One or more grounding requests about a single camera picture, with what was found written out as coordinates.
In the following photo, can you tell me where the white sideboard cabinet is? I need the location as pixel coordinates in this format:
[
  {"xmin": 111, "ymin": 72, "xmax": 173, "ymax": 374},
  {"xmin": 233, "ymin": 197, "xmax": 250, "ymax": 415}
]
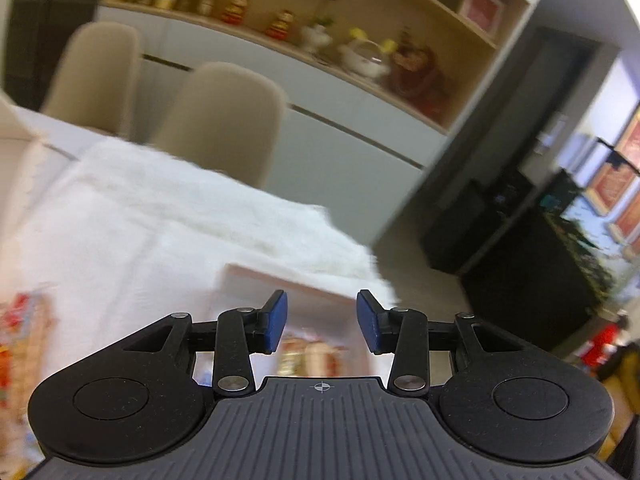
[{"xmin": 94, "ymin": 6, "xmax": 448, "ymax": 245}]

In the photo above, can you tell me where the beige chair right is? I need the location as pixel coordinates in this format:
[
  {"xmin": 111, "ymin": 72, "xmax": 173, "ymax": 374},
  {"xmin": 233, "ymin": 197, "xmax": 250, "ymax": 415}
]
[{"xmin": 150, "ymin": 62, "xmax": 288, "ymax": 188}]

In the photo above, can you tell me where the rice cracker packet in box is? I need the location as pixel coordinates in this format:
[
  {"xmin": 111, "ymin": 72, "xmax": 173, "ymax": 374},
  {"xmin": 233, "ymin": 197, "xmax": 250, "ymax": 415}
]
[{"xmin": 276, "ymin": 336, "xmax": 347, "ymax": 378}]

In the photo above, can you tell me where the wooden wall shelf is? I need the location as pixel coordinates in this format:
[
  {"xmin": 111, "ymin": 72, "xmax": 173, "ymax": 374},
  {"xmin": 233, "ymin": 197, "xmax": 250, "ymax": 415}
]
[{"xmin": 99, "ymin": 0, "xmax": 529, "ymax": 133}]

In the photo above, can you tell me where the black low cabinet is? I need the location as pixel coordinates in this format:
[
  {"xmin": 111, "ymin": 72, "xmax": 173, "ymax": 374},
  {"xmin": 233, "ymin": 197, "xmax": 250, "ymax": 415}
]
[{"xmin": 421, "ymin": 170, "xmax": 615, "ymax": 351}]

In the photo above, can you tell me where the beige chair left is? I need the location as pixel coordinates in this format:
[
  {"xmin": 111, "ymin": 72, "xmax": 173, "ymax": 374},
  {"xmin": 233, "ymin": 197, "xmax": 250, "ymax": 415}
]
[{"xmin": 40, "ymin": 22, "xmax": 143, "ymax": 139}]

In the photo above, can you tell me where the beige chair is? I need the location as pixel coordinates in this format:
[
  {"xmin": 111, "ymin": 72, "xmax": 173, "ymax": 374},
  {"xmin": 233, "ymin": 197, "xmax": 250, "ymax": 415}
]
[
  {"xmin": 150, "ymin": 62, "xmax": 288, "ymax": 188},
  {"xmin": 40, "ymin": 22, "xmax": 143, "ymax": 139}
]

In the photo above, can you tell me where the red spicy snack packet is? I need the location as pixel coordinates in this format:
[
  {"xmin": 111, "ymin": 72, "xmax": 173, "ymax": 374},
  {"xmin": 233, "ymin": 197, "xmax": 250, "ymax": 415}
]
[{"xmin": 1, "ymin": 288, "xmax": 52, "ymax": 479}]

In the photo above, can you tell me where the red framed picture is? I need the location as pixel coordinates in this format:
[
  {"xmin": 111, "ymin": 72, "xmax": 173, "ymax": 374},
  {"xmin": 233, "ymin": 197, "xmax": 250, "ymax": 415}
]
[{"xmin": 458, "ymin": 0, "xmax": 506, "ymax": 37}]

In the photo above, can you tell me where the pink cardboard box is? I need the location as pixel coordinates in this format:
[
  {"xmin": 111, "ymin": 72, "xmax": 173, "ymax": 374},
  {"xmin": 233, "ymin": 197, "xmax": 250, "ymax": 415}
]
[{"xmin": 195, "ymin": 264, "xmax": 393, "ymax": 385}]

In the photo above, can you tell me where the brown plush toy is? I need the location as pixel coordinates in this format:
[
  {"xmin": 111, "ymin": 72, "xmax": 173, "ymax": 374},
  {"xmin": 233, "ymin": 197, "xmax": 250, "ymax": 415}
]
[{"xmin": 390, "ymin": 29, "xmax": 450, "ymax": 120}]

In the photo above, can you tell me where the white textured tablecloth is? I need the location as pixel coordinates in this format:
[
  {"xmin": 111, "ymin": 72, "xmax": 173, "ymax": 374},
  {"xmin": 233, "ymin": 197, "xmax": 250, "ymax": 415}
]
[{"xmin": 18, "ymin": 139, "xmax": 396, "ymax": 374}]

